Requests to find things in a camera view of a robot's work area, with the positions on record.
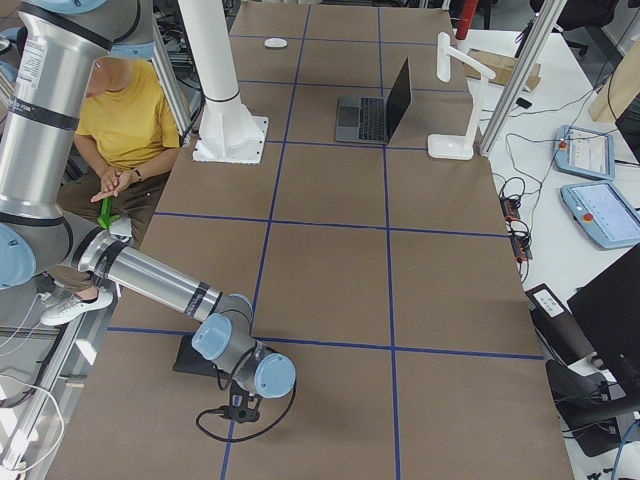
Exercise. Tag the person in yellow shirt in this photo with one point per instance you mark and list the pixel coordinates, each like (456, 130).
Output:
(128, 136)

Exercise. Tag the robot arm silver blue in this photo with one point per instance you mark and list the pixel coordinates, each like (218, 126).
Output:
(38, 156)

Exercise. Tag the cardboard box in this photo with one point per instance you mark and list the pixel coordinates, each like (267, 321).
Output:
(503, 66)

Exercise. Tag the blue teach pendant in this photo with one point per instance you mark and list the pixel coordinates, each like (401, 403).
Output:
(603, 212)
(584, 153)

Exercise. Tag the blue teach pendant near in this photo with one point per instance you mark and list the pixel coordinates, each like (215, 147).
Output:
(603, 212)

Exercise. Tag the silver laptop black keyboard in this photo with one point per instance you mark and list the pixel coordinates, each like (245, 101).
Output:
(374, 120)

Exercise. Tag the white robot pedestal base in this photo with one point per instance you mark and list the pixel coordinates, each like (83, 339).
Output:
(228, 132)

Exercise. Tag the white computer mouse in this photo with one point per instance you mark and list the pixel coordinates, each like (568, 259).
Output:
(275, 43)

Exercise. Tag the black monitor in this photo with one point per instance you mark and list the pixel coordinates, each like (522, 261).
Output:
(607, 311)

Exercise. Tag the blue teach pendant far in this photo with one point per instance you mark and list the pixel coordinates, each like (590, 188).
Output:
(584, 153)

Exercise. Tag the aluminium frame post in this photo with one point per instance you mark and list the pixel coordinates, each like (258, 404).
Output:
(533, 45)

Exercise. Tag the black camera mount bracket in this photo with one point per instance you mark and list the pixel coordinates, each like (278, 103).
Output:
(243, 405)

